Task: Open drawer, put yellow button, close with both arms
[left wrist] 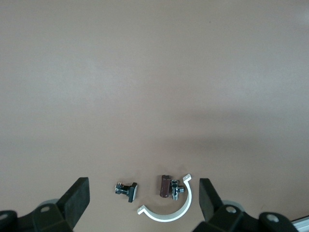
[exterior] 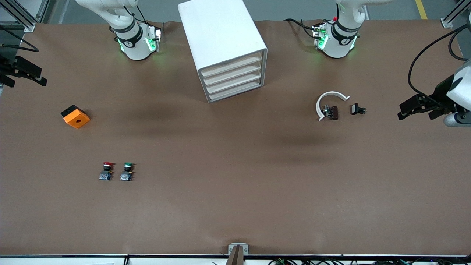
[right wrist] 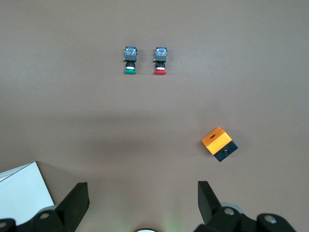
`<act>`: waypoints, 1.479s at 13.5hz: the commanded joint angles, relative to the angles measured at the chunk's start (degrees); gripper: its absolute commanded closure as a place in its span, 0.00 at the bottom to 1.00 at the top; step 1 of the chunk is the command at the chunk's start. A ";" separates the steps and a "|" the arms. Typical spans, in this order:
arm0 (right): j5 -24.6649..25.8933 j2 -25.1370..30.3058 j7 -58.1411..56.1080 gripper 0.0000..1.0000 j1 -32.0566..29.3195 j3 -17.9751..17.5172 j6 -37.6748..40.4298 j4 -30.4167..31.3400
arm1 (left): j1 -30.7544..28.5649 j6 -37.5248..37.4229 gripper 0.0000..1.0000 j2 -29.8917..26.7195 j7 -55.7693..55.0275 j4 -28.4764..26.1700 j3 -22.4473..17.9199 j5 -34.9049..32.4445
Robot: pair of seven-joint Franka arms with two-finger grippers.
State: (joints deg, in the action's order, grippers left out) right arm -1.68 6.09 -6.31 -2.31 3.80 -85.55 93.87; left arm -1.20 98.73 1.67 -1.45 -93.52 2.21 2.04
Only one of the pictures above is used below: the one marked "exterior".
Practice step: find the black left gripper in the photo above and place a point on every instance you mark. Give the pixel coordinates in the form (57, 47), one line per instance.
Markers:
(440, 92)

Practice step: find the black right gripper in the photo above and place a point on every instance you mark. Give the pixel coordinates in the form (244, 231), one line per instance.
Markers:
(8, 67)

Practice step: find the white plastic bin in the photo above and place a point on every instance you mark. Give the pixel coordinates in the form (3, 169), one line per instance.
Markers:
(232, 73)

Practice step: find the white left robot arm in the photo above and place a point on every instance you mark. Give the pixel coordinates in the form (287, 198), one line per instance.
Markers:
(338, 44)

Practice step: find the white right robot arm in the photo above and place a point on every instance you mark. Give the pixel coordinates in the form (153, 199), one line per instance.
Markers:
(132, 44)

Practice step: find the red push button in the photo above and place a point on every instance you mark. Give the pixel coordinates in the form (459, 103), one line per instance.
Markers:
(106, 173)

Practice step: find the green push button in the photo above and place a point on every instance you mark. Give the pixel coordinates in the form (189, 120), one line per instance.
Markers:
(127, 173)

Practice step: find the small black electrical component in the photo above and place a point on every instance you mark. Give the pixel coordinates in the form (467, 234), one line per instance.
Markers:
(355, 109)

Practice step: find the orange box with hole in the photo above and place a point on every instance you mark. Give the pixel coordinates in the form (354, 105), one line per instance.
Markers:
(77, 120)

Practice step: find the white curved plastic part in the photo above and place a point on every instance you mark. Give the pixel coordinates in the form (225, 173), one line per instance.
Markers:
(333, 93)

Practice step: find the brown table mat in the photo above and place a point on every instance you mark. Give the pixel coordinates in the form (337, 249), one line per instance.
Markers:
(235, 165)

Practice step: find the aluminium frame profile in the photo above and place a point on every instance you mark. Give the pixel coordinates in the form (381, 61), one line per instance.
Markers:
(447, 23)
(29, 26)

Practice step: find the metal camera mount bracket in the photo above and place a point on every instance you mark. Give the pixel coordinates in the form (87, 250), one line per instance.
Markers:
(232, 247)

